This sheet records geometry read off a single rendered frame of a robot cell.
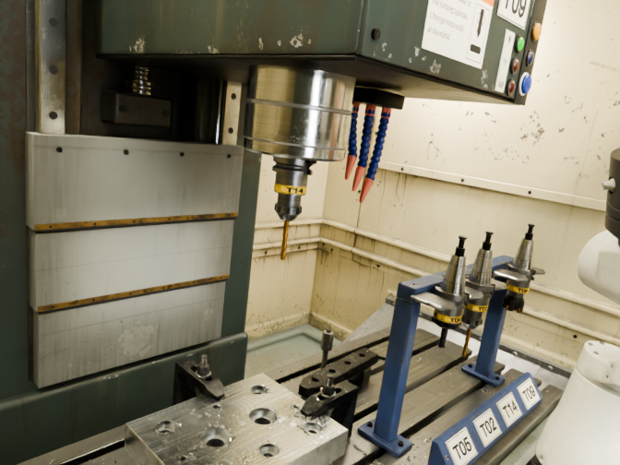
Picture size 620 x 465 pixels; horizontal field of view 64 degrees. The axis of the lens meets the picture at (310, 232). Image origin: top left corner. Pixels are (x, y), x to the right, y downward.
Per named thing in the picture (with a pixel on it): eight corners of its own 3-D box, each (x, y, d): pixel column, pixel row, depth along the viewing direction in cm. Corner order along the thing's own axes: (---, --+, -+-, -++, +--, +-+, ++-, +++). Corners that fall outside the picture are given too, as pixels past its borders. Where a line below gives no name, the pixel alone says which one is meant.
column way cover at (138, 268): (227, 339, 133) (244, 146, 121) (34, 394, 99) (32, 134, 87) (217, 332, 136) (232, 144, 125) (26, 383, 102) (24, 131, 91)
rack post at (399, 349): (412, 447, 97) (439, 305, 90) (397, 458, 93) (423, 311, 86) (372, 422, 103) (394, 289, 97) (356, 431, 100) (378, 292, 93)
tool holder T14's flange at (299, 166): (292, 169, 81) (292, 153, 80) (320, 175, 77) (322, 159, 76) (264, 169, 76) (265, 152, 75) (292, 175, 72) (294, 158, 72)
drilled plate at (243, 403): (344, 454, 86) (348, 429, 85) (203, 542, 65) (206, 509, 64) (260, 394, 101) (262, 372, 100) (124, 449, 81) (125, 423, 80)
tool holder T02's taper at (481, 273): (470, 276, 102) (477, 244, 101) (493, 281, 100) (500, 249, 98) (465, 280, 98) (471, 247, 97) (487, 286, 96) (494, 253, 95)
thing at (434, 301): (460, 307, 87) (461, 304, 87) (446, 314, 84) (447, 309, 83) (426, 294, 92) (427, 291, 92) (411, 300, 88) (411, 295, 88)
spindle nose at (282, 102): (291, 149, 87) (299, 78, 84) (366, 162, 77) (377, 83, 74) (220, 146, 75) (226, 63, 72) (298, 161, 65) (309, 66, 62)
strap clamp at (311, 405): (351, 436, 98) (362, 368, 94) (304, 464, 88) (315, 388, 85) (339, 428, 100) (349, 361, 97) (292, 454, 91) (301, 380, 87)
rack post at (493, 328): (505, 381, 128) (530, 273, 122) (496, 387, 124) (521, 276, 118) (470, 365, 135) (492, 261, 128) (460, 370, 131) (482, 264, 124)
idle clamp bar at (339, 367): (375, 378, 122) (379, 354, 120) (308, 419, 102) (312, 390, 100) (358, 370, 125) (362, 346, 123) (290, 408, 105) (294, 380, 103)
